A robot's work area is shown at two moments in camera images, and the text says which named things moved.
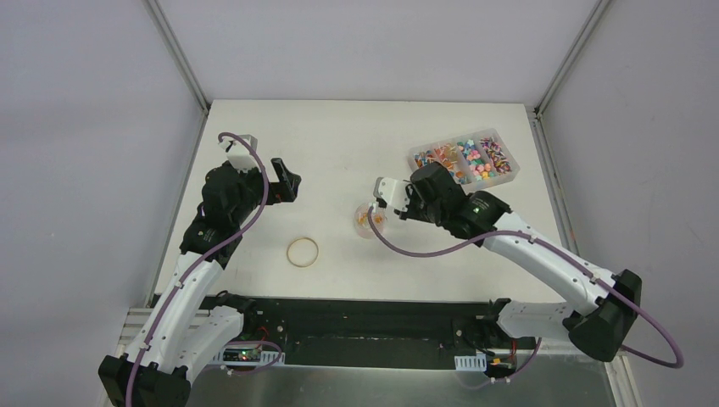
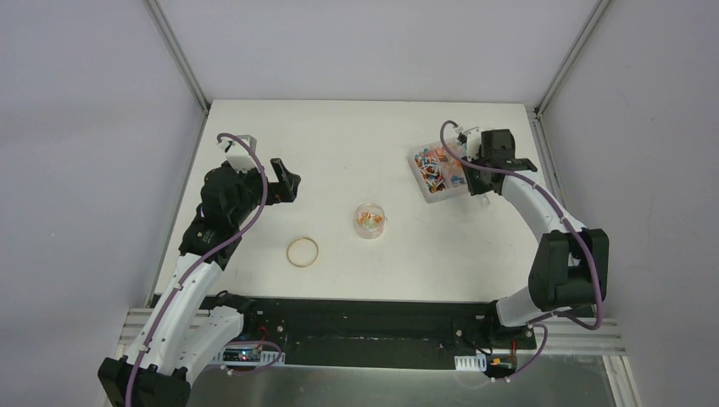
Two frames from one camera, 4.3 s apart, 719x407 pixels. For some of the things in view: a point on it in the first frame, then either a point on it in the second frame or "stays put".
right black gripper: x=411 y=196 -> x=476 y=188
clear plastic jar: x=379 y=220 stays put
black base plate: x=378 y=332 stays put
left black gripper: x=275 y=185 stays put
